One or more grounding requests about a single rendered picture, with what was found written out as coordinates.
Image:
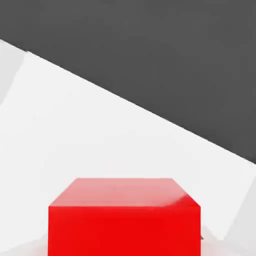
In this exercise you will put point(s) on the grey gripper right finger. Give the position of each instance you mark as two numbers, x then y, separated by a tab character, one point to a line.
212	248

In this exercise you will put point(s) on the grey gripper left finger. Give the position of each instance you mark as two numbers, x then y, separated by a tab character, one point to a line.
37	249

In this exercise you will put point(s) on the small red cube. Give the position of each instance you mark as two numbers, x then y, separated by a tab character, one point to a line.
124	230

